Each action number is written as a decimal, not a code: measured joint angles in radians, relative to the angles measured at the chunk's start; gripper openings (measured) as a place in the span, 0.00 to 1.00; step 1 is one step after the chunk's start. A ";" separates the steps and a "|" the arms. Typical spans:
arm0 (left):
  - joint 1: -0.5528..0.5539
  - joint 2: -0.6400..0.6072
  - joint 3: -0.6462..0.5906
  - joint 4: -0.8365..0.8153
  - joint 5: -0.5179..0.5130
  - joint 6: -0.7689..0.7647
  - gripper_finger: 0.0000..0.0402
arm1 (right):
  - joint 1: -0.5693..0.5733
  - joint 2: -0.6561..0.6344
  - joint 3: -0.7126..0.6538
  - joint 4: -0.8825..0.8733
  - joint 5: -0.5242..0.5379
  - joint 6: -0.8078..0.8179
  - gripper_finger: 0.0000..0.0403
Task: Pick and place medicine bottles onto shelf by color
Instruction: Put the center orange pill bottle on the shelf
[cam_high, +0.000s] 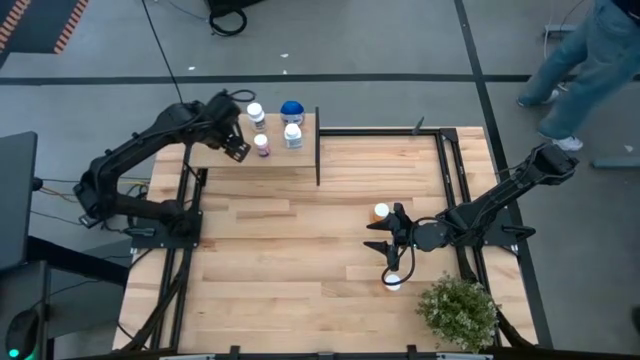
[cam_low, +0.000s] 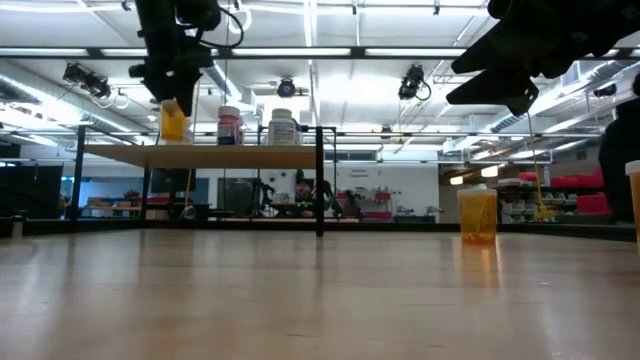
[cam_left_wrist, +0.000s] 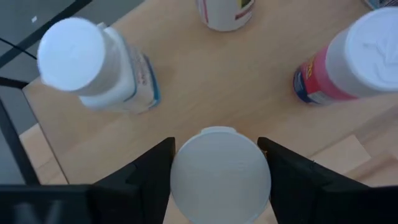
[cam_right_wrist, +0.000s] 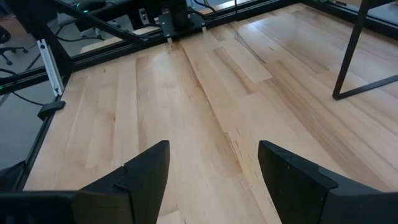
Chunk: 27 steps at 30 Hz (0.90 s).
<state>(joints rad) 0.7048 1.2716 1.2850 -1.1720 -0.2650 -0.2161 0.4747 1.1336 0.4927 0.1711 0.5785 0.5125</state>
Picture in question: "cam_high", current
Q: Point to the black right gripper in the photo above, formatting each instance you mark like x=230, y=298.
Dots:
x=407, y=235

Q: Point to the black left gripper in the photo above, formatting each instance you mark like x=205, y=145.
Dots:
x=225, y=125

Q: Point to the orange pill bottle white cap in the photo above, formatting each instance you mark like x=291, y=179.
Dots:
x=381, y=210
x=393, y=285

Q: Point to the white medicine bottle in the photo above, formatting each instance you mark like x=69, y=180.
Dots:
x=256, y=117

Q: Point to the pink pill bottle white cap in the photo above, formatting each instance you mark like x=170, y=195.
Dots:
x=261, y=145

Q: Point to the blue-capped medicine jar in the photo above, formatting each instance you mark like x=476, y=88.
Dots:
x=292, y=111

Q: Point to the white bottle teal label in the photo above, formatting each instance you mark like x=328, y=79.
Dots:
x=293, y=135

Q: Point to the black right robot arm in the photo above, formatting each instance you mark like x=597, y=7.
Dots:
x=500, y=200

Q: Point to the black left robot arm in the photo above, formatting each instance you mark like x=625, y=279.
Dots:
x=125, y=150

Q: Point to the wooden shelf board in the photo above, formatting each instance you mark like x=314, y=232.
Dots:
x=280, y=157

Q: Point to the small green potted plant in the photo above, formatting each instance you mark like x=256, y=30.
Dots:
x=457, y=312

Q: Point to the black operator desk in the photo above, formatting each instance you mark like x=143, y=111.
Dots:
x=75, y=261

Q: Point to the black orange-striped floor mat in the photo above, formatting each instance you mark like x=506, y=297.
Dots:
x=40, y=25

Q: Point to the dark grey monitor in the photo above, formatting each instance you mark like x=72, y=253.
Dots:
x=17, y=200

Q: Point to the grey metal floor bar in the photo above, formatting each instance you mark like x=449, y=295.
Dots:
x=617, y=163

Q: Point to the grey desk leg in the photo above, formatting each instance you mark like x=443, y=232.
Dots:
x=557, y=30

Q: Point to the person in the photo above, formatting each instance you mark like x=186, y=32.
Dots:
x=590, y=60

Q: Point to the black mouse green light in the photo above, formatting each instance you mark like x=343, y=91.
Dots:
x=21, y=332

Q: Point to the wooden shelf with black frame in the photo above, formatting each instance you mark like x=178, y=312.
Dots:
x=317, y=150

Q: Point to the black aluminium table frame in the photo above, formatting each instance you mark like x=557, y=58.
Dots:
x=360, y=132

